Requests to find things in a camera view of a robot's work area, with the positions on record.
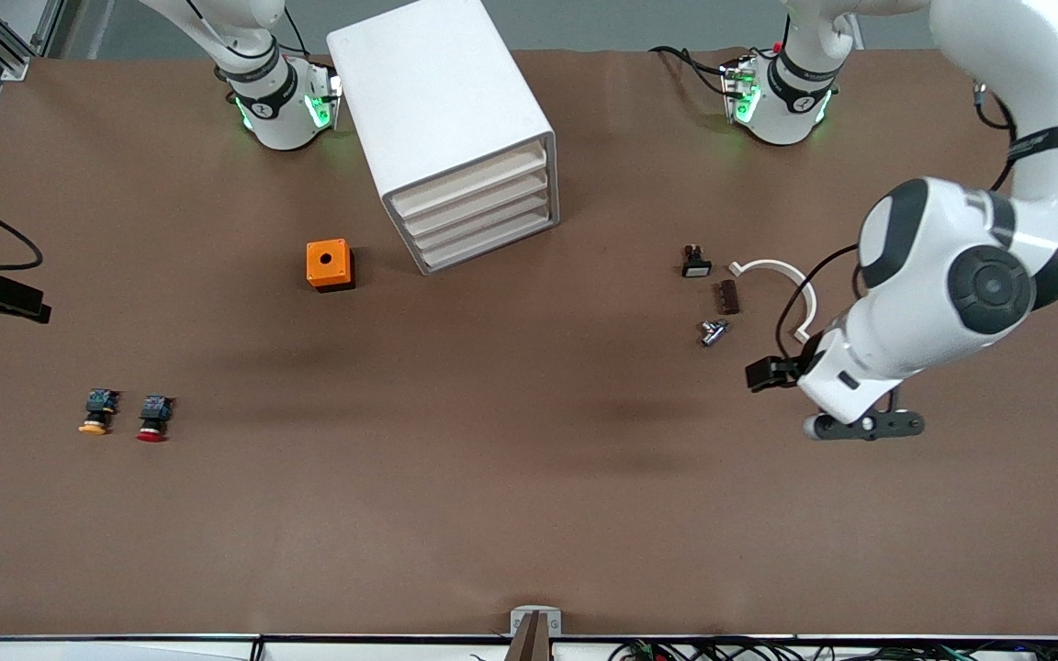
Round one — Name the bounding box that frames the red mushroom push button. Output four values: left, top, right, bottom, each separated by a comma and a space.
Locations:
135, 394, 174, 443

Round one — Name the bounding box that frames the white plastic drawer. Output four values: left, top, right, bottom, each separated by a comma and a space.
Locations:
398, 165, 552, 236
388, 140, 552, 219
417, 207, 555, 272
407, 188, 553, 253

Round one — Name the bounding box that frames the yellow push button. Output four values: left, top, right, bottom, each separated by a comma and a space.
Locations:
78, 388, 121, 436

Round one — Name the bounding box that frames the orange and black button box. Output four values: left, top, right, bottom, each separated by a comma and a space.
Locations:
306, 238, 356, 293

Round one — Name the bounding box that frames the white drawer cabinet housing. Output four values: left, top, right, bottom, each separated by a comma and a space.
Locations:
326, 0, 560, 275

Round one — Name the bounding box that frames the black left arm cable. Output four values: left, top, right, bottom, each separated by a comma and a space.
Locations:
772, 81, 1019, 364

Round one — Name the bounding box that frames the white curved plastic bracket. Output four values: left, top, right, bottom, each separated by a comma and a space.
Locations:
728, 259, 819, 345

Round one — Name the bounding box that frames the tangled cable bundle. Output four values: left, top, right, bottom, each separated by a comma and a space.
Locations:
607, 638, 1058, 661

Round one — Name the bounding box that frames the black base cable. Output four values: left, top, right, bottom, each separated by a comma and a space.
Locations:
650, 44, 734, 97

